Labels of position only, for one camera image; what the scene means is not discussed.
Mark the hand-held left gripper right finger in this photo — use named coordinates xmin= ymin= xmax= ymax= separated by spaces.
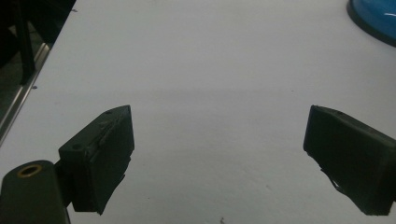
xmin=303 ymin=105 xmax=396 ymax=217

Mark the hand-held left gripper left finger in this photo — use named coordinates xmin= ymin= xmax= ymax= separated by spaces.
xmin=58 ymin=105 xmax=135 ymax=216

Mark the blue bowl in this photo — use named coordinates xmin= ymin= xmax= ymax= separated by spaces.
xmin=346 ymin=0 xmax=396 ymax=49

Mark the black metal stand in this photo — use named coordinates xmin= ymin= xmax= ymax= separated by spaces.
xmin=12 ymin=0 xmax=36 ymax=86

